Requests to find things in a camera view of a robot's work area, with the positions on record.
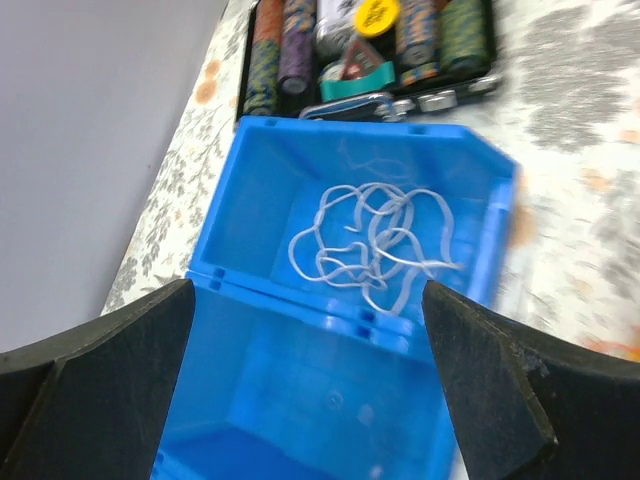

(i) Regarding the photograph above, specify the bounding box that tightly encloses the middle blue bin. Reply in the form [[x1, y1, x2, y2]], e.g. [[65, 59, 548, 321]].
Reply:
[[152, 289, 455, 479]]

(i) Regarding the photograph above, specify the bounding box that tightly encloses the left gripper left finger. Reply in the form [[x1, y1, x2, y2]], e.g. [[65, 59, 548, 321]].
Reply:
[[1, 279, 195, 479]]

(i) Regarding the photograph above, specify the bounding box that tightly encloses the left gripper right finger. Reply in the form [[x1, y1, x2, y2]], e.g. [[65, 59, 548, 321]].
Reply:
[[422, 281, 639, 479]]

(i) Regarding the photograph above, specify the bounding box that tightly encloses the white cable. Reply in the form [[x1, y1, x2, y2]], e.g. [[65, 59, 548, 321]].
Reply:
[[288, 182, 466, 316]]

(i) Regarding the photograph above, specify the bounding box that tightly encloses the black poker chip case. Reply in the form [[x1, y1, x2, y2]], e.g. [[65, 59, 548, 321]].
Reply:
[[236, 1, 502, 121]]

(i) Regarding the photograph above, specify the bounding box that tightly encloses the floral table mat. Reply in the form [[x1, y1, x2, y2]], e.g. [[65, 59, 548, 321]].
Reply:
[[104, 1, 639, 361]]

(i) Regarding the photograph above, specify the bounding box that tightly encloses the right blue bin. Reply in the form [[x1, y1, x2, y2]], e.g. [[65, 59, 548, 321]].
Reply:
[[188, 117, 519, 349]]

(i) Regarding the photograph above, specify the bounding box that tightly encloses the yellow dealer chip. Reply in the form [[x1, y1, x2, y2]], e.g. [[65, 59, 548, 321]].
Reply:
[[353, 0, 400, 38]]

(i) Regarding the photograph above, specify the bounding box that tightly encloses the blue bin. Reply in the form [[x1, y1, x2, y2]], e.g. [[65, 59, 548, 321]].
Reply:
[[188, 117, 519, 349], [152, 289, 455, 479]]

